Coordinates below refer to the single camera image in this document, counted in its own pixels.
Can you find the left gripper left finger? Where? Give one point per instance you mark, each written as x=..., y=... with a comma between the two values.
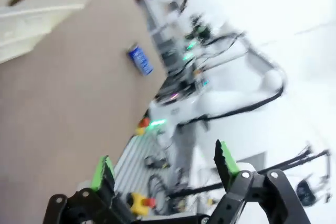
x=105, y=182

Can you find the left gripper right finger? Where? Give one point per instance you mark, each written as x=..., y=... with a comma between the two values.
x=249, y=197

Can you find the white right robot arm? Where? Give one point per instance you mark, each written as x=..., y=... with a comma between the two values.
x=236, y=98

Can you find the cream plastic shopping basket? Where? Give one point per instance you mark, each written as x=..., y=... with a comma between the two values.
x=31, y=24

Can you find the aluminium profile base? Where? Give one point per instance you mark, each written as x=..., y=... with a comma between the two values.
x=136, y=155

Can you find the red yellow emergency stop button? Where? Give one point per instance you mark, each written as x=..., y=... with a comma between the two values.
x=143, y=125
x=140, y=203

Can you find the control electronics rack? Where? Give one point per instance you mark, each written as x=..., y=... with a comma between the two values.
x=183, y=58

